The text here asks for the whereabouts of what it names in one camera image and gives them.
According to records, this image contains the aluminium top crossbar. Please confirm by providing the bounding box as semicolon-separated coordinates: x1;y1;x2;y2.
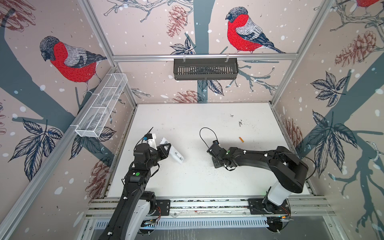
112;53;299;63

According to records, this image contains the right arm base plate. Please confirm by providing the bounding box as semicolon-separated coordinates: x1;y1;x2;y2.
247;198;291;215

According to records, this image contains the aluminium front rail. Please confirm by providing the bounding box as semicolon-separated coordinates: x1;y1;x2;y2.
86;195;335;219

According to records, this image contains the white remote control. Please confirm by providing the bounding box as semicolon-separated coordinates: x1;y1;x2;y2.
160;138;184;164

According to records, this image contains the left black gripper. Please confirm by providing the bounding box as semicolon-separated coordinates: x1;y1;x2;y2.
145;142;171;170

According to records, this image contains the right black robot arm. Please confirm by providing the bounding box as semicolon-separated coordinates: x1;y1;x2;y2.
207;141;309;213

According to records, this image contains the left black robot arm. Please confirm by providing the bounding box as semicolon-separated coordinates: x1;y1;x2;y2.
98;143;172;240

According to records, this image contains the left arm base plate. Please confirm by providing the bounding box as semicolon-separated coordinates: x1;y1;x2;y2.
147;200;171;217

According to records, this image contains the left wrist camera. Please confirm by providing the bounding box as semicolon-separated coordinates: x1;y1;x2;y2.
143;133;157;150

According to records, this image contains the black wall basket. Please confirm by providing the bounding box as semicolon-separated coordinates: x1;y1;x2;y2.
174;58;239;81

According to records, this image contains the white wire mesh basket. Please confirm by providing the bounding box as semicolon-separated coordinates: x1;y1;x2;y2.
75;73;128;138

